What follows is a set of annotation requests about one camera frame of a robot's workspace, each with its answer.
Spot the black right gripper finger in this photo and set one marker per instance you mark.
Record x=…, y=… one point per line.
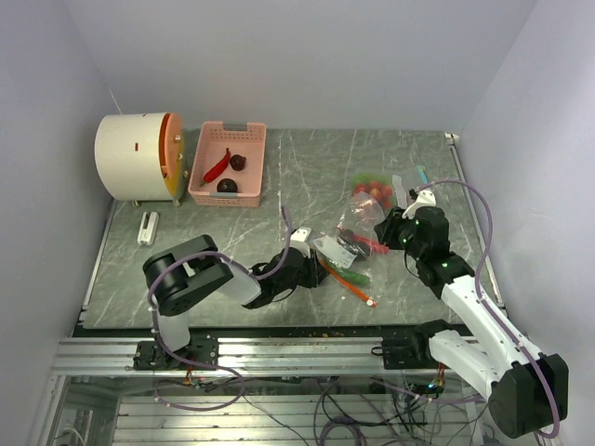
x=386, y=227
x=389, y=239

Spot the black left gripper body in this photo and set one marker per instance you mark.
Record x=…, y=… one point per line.
x=307, y=277

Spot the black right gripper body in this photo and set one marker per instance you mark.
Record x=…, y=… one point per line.
x=404, y=231

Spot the orange zip bag with vegetables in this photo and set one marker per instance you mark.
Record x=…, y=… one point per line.
x=351, y=243

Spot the dark purple fake plum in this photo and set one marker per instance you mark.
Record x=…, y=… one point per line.
x=227, y=185

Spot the dark red fake fruit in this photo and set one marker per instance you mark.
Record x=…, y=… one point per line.
x=237, y=162

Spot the red fake chili pepper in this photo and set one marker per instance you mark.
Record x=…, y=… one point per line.
x=214, y=172

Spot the pink perforated plastic basket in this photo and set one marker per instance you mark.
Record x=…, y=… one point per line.
x=228, y=165

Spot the green fake chili pepper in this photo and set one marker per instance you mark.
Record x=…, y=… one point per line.
x=350, y=276

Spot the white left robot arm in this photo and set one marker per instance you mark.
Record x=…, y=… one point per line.
x=185, y=275

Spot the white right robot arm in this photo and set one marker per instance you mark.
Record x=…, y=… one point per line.
x=525, y=389

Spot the blue zip bag with strawberries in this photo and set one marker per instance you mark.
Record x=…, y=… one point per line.
x=390, y=189

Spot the small white rectangular device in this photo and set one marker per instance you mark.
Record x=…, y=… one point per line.
x=148, y=228

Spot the round white drawer organizer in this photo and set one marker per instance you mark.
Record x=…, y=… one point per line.
x=139, y=157

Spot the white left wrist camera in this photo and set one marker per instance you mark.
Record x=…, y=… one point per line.
x=299, y=240

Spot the aluminium frame rail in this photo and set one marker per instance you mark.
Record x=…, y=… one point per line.
x=318, y=356

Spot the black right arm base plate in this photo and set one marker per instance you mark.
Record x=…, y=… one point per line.
x=403, y=354

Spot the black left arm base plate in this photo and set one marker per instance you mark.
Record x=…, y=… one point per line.
x=200, y=354

